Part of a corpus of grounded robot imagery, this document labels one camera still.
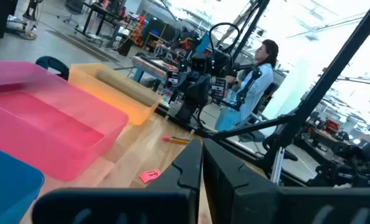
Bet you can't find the black aluminium rig frame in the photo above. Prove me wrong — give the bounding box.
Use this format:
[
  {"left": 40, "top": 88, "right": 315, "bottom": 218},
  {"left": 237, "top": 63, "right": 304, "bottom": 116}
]
[{"left": 155, "top": 0, "right": 370, "bottom": 187}]

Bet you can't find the yellow pencil with pink eraser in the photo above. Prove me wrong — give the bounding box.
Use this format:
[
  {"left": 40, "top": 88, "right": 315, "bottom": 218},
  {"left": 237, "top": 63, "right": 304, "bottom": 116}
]
[{"left": 162, "top": 135, "right": 192, "bottom": 145}]

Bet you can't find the pink eraser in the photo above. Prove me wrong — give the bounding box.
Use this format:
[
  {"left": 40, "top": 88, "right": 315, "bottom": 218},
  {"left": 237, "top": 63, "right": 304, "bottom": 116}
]
[{"left": 139, "top": 169, "right": 163, "bottom": 184}]

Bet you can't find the person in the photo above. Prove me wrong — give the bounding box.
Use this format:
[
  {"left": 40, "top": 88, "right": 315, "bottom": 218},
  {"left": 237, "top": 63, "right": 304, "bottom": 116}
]
[{"left": 215, "top": 39, "right": 279, "bottom": 131}]

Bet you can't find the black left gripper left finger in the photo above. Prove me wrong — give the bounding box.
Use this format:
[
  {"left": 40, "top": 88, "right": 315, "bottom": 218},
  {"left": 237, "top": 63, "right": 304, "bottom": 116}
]
[{"left": 32, "top": 139, "right": 203, "bottom": 224}]

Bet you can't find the orange translucent plastic bin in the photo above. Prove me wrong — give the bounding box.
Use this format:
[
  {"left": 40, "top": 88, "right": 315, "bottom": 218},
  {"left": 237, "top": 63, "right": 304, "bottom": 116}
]
[{"left": 68, "top": 63, "right": 163, "bottom": 126}]

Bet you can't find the black table clamp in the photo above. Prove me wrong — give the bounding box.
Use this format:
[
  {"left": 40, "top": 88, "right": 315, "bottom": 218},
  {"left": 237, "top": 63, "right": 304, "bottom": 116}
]
[{"left": 35, "top": 55, "right": 70, "bottom": 81}]

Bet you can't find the teal-legged workbench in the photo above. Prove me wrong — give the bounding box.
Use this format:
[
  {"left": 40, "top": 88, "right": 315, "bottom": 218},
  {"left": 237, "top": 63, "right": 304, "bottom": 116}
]
[{"left": 131, "top": 55, "right": 179, "bottom": 83}]

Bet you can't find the black right arm cable loop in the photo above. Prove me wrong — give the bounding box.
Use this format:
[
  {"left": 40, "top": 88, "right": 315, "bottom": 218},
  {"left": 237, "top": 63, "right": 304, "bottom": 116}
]
[{"left": 208, "top": 22, "right": 242, "bottom": 63}]

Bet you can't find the black office chair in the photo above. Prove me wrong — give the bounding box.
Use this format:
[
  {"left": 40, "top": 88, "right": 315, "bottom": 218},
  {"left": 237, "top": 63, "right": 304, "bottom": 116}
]
[{"left": 63, "top": 0, "right": 85, "bottom": 26}]

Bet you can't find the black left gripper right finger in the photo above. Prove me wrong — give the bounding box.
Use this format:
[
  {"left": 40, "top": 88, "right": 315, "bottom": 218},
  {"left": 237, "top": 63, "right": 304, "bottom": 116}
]
[{"left": 202, "top": 138, "right": 370, "bottom": 224}]

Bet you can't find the blue plastic bin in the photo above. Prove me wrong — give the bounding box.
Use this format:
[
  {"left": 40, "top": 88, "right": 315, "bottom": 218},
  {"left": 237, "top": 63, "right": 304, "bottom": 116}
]
[{"left": 0, "top": 143, "right": 45, "bottom": 224}]

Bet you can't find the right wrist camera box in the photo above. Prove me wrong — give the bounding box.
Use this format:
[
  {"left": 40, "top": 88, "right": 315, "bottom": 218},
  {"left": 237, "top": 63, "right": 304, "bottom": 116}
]
[{"left": 190, "top": 54, "right": 213, "bottom": 75}]

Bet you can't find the pink translucent plastic bin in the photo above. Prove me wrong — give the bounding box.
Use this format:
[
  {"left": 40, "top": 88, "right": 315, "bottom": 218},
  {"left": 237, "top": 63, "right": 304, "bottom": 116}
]
[{"left": 0, "top": 60, "right": 130, "bottom": 182}]

